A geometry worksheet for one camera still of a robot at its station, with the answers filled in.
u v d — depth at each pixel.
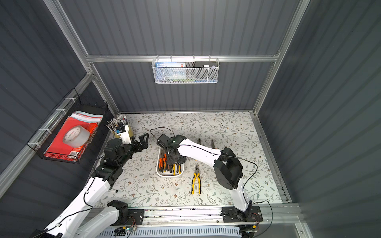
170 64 0.89
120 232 0.72
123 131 0.65
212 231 0.77
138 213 0.75
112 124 0.89
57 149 0.67
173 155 0.61
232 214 0.73
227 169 0.49
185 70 0.89
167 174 0.88
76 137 0.67
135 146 0.68
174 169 0.89
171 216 0.75
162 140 0.67
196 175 0.86
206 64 0.86
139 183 0.85
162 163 0.90
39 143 0.60
